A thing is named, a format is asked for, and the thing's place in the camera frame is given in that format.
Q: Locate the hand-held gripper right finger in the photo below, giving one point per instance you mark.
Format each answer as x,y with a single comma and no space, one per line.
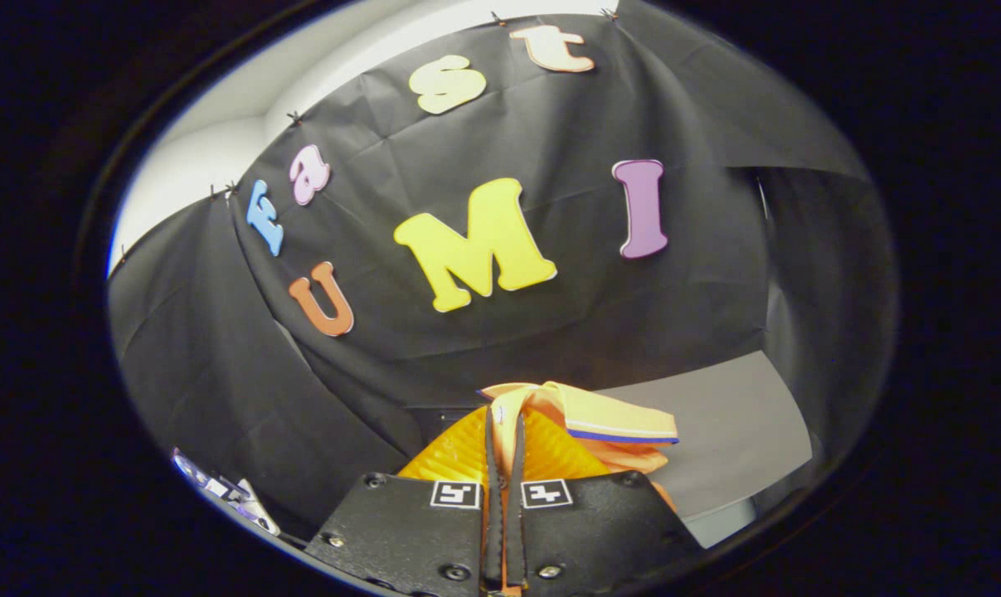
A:
517,514

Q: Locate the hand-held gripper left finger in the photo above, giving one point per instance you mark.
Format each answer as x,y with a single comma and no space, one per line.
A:
492,514

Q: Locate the orange polo shirt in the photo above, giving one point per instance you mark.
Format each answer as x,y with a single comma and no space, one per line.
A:
608,423

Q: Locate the grey cabinet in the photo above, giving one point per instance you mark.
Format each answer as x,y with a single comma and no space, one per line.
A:
732,431

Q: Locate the white and blue object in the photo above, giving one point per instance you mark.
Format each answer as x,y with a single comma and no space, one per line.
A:
230,493

